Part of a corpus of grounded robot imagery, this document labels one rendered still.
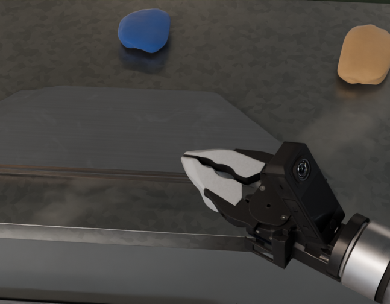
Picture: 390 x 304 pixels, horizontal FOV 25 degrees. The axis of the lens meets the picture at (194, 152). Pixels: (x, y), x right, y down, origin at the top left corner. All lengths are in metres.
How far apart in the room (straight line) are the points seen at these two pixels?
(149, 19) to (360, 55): 0.41
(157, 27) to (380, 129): 0.47
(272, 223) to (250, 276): 0.59
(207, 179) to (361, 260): 0.19
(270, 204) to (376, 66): 0.76
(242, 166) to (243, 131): 0.57
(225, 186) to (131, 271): 0.60
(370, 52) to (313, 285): 0.45
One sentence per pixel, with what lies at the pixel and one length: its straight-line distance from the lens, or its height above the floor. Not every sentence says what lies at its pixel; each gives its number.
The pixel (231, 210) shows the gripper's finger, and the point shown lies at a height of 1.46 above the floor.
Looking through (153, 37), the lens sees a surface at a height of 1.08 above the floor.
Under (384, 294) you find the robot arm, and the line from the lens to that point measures 0.90.
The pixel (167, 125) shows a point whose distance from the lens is 1.52.
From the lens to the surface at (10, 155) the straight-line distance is 1.51.
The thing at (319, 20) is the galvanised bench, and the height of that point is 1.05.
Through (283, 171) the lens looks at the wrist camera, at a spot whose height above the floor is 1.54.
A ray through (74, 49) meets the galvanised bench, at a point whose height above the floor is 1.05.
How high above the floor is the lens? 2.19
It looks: 49 degrees down
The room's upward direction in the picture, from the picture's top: straight up
